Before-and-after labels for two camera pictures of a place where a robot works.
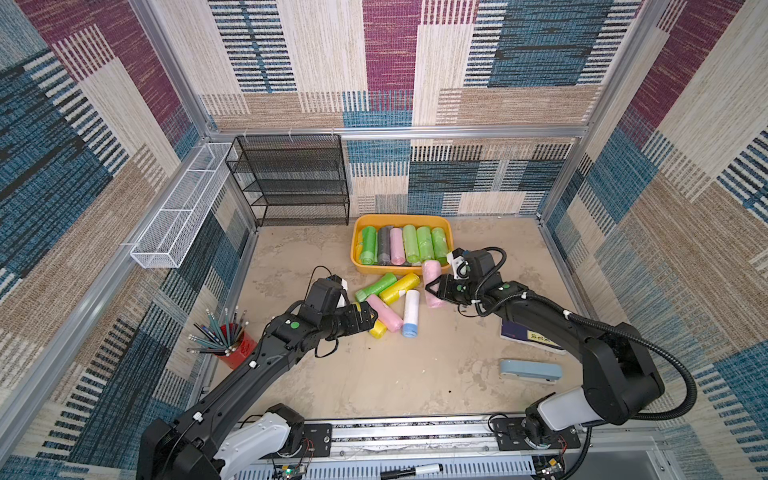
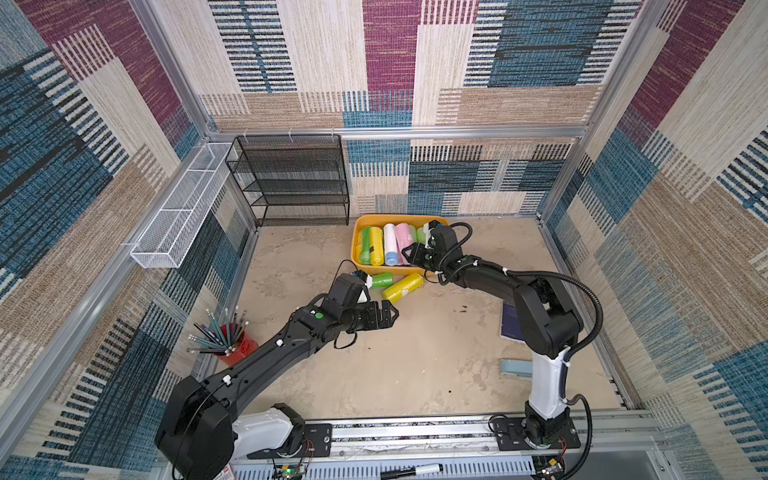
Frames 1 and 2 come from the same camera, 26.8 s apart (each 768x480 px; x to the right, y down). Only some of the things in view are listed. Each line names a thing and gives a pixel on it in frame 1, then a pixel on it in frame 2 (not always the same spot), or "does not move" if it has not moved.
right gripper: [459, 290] → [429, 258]
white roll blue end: [410, 328] → [391, 256]
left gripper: [355, 325] does not move
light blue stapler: [530, 370] does not move
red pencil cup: [227, 341] does not move
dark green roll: [369, 245] does not move
